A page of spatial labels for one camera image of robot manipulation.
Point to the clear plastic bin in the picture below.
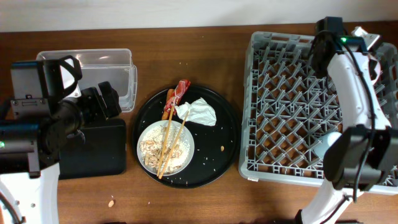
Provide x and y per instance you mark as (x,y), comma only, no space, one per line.
(104,65)

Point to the rice and food scraps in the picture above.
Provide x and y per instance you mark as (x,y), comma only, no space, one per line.
(161,149)

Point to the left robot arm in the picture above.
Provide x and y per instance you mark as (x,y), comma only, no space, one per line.
(47,107)

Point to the red snack wrapper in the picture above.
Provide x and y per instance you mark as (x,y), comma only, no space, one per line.
(179,91)

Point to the grey plate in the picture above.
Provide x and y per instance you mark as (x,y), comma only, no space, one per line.
(183,137)

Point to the light blue cup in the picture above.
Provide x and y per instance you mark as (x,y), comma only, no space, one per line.
(324,143)

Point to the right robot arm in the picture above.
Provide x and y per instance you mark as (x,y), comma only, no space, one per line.
(363,155)

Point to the black rectangular tray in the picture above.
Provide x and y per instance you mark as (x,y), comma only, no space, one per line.
(99,151)

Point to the round black tray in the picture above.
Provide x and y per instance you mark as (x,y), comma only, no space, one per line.
(209,162)

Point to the grey dishwasher rack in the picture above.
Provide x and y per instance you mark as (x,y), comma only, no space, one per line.
(287,110)

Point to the white napkin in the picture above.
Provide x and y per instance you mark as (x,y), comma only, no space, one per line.
(199,112)

